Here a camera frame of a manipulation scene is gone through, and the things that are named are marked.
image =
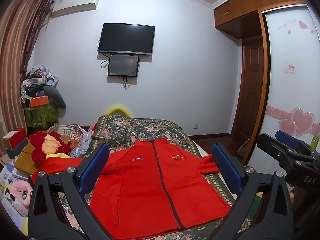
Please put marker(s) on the bag by door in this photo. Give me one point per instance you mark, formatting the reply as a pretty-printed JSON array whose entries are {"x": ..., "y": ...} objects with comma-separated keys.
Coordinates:
[{"x": 243, "y": 147}]

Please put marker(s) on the small black monitor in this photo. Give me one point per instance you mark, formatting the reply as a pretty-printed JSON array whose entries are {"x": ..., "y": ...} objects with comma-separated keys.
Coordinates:
[{"x": 123, "y": 65}]

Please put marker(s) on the pink plush toy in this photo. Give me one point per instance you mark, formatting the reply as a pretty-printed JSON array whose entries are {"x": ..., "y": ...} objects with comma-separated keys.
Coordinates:
[{"x": 21, "y": 195}]

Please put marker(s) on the brown wooden door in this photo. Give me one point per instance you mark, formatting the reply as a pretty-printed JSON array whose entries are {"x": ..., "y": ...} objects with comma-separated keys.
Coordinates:
[{"x": 250, "y": 87}]

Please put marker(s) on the wooden wardrobe with heart stickers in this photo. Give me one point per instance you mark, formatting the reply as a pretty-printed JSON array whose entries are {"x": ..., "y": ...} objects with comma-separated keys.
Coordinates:
[{"x": 287, "y": 92}]

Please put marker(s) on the patterned crumpled quilt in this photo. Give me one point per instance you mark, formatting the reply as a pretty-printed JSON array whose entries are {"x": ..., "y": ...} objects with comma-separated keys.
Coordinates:
[{"x": 75, "y": 135}]

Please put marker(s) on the red plush toy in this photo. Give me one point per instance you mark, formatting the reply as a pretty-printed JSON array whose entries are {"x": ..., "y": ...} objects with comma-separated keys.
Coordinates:
[{"x": 40, "y": 145}]

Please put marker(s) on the yellow cloth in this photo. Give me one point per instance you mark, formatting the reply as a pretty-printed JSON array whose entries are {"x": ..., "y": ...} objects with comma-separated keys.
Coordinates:
[{"x": 60, "y": 155}]

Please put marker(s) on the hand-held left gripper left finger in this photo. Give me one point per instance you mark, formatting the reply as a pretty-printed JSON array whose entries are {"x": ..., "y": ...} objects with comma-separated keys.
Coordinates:
[{"x": 96, "y": 165}]

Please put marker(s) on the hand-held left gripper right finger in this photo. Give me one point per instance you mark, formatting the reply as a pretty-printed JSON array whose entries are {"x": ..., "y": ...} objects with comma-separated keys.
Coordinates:
[{"x": 226, "y": 165}]

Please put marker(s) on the brown striped curtain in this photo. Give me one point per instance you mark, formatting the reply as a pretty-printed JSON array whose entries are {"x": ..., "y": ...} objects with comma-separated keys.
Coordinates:
[{"x": 17, "y": 42}]

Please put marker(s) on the green patterned cloth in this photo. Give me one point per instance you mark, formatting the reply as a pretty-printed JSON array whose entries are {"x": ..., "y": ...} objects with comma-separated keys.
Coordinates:
[{"x": 41, "y": 116}]

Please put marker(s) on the green floral bedspread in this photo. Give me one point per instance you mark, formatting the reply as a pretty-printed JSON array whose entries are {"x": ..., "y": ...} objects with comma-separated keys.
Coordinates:
[{"x": 140, "y": 130}]

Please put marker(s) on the pile of clothes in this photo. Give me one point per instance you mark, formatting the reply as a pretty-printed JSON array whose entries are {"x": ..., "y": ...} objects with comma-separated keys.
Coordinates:
[{"x": 40, "y": 80}]

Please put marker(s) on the black wall television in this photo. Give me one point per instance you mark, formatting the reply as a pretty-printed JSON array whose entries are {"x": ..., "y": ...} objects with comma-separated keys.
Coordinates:
[{"x": 126, "y": 38}]

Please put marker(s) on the brown cardboard box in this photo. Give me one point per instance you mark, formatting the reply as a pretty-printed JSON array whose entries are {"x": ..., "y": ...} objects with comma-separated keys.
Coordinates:
[{"x": 25, "y": 160}]

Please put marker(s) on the red zip jacket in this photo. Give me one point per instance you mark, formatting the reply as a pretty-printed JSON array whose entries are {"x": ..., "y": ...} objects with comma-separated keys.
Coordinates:
[{"x": 140, "y": 185}]

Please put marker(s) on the white label sticker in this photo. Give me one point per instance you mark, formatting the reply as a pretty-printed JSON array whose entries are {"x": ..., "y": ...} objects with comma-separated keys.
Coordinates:
[{"x": 290, "y": 68}]

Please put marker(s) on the red and white box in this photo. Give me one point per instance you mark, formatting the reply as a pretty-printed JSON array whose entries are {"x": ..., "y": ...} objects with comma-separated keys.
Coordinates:
[{"x": 15, "y": 137}]

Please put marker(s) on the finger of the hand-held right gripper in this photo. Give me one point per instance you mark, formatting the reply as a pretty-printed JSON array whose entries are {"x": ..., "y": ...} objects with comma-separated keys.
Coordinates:
[
  {"x": 287, "y": 137},
  {"x": 270, "y": 143}
]

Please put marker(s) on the yellow curved object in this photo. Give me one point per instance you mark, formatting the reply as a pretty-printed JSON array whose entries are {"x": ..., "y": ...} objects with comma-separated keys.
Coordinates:
[{"x": 117, "y": 110}]

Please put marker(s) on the white air conditioner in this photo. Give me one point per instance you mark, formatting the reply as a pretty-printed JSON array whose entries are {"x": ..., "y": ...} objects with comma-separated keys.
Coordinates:
[{"x": 75, "y": 2}]

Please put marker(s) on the orange box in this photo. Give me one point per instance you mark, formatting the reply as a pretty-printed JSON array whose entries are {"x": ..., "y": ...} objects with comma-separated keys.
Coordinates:
[{"x": 38, "y": 101}]

